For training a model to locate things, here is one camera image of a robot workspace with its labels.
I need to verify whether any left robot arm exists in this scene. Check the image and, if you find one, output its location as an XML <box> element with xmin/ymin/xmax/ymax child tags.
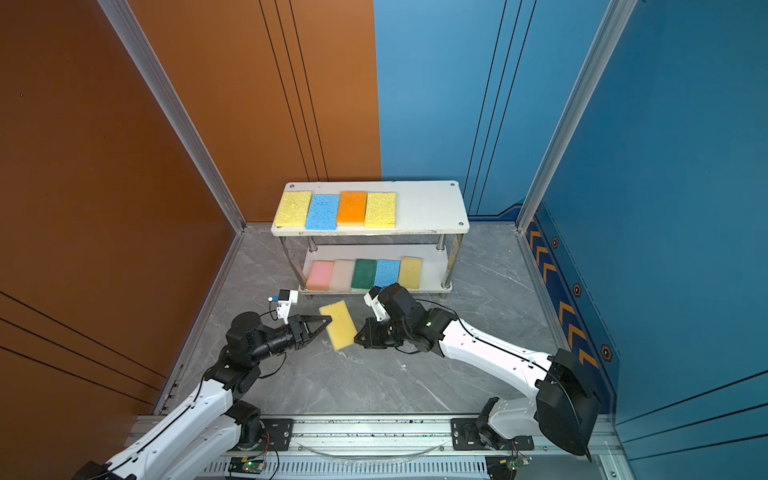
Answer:
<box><xmin>74</xmin><ymin>312</ymin><xmax>332</xmax><ymax>479</ymax></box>

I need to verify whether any yellow green sponge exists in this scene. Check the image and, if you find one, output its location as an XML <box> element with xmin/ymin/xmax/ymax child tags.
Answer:
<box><xmin>274</xmin><ymin>191</ymin><xmax>313</xmax><ymax>228</ymax></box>

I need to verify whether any right circuit board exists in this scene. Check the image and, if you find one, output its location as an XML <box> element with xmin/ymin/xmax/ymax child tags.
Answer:
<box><xmin>485</xmin><ymin>456</ymin><xmax>530</xmax><ymax>480</ymax></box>

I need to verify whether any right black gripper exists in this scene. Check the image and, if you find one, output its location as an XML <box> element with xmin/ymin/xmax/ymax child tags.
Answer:
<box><xmin>351</xmin><ymin>318</ymin><xmax>412</xmax><ymax>350</ymax></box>

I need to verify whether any white two-tier shelf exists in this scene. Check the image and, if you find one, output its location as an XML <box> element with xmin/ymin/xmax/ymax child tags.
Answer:
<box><xmin>271</xmin><ymin>180</ymin><xmax>469</xmax><ymax>295</ymax></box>

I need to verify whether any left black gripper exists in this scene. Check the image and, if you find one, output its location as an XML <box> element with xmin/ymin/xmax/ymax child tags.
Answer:
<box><xmin>249</xmin><ymin>316</ymin><xmax>330</xmax><ymax>368</ymax></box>

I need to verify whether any orange sponge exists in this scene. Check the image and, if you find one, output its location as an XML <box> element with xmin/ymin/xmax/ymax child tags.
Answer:
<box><xmin>336</xmin><ymin>191</ymin><xmax>368</xmax><ymax>227</ymax></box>

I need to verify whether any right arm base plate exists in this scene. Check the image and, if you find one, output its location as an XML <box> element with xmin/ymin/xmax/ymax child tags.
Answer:
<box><xmin>450</xmin><ymin>418</ymin><xmax>535</xmax><ymax>452</ymax></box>

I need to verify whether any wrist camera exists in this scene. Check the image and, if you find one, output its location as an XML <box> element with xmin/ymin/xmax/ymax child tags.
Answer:
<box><xmin>363</xmin><ymin>286</ymin><xmax>390</xmax><ymax>322</ymax></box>
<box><xmin>268</xmin><ymin>289</ymin><xmax>299</xmax><ymax>324</ymax></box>

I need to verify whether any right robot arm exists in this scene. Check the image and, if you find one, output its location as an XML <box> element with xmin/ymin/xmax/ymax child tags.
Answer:
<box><xmin>354</xmin><ymin>283</ymin><xmax>602</xmax><ymax>457</ymax></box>

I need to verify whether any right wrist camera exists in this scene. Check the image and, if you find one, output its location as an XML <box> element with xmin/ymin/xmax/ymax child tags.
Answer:
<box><xmin>363</xmin><ymin>286</ymin><xmax>390</xmax><ymax>322</ymax></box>

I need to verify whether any left green circuit board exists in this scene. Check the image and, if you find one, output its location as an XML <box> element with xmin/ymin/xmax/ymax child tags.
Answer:
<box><xmin>227</xmin><ymin>456</ymin><xmax>266</xmax><ymax>477</ymax></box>

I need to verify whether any pink sponge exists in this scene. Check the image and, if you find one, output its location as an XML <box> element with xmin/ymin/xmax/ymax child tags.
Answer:
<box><xmin>306</xmin><ymin>260</ymin><xmax>335</xmax><ymax>291</ymax></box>

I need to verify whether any white beige sponge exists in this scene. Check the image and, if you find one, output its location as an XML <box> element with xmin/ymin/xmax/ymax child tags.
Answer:
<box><xmin>329</xmin><ymin>259</ymin><xmax>356</xmax><ymax>292</ymax></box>

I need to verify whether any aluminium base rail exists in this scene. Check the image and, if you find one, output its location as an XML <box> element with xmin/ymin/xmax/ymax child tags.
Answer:
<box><xmin>196</xmin><ymin>414</ymin><xmax>633</xmax><ymax>479</ymax></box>

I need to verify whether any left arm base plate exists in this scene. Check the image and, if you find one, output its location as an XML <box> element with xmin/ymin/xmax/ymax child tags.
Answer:
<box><xmin>256</xmin><ymin>418</ymin><xmax>294</xmax><ymax>453</ymax></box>

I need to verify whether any light blue sponge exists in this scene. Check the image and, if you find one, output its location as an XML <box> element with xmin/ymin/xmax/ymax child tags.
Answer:
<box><xmin>374</xmin><ymin>260</ymin><xmax>400</xmax><ymax>288</ymax></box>
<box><xmin>305</xmin><ymin>194</ymin><xmax>341</xmax><ymax>231</ymax></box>

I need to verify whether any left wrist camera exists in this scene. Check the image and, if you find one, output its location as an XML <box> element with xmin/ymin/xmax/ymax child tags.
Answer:
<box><xmin>268</xmin><ymin>289</ymin><xmax>299</xmax><ymax>324</ymax></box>

